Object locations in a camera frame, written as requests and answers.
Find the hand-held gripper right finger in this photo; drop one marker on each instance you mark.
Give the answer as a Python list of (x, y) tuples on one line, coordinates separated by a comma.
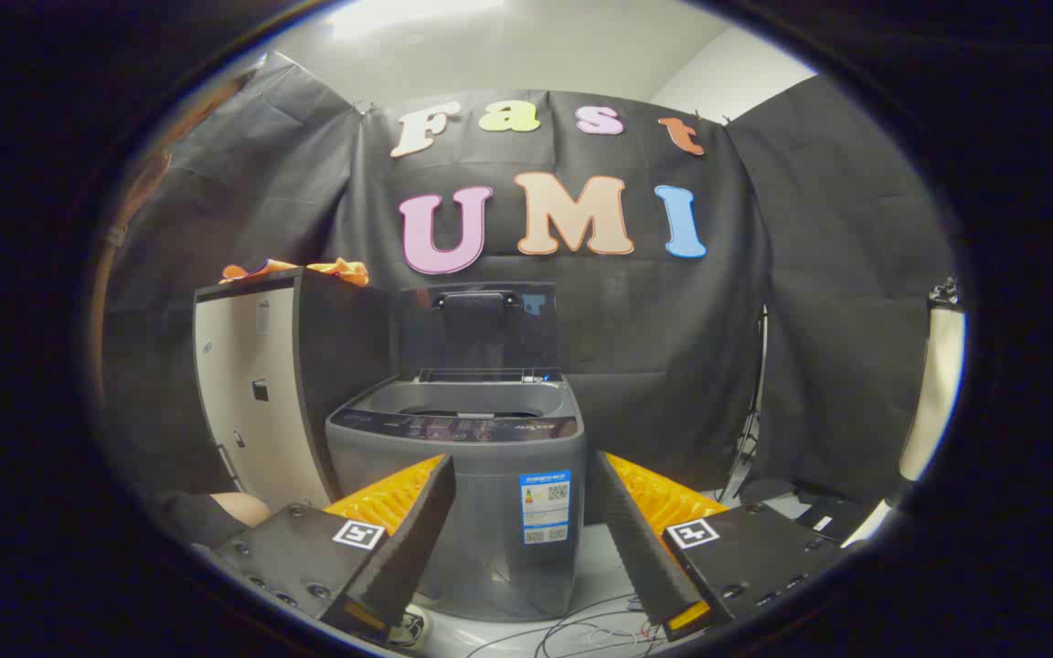
[(636, 539)]

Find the orange polo shirt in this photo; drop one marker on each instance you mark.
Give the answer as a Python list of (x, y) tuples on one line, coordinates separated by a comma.
[(344, 270)]

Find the grey washing machine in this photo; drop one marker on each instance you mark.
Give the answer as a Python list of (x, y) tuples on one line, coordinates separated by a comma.
[(490, 498)]

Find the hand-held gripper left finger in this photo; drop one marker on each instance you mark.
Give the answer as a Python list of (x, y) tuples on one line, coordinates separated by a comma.
[(417, 539)]

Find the black light stand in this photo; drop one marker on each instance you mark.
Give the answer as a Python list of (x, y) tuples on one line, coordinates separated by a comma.
[(761, 366)]

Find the black box on floor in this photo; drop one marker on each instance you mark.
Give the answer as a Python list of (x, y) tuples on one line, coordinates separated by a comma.
[(842, 514)]

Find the white padded post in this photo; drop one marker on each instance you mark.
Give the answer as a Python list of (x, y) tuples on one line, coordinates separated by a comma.
[(933, 393)]

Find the cabinet with white door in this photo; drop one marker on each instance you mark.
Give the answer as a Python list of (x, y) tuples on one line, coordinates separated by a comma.
[(252, 411)]

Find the white sneaker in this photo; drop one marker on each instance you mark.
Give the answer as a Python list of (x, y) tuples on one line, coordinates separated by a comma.
[(412, 629)]

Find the black backdrop cloth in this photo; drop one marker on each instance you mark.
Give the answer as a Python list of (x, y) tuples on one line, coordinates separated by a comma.
[(654, 320)]

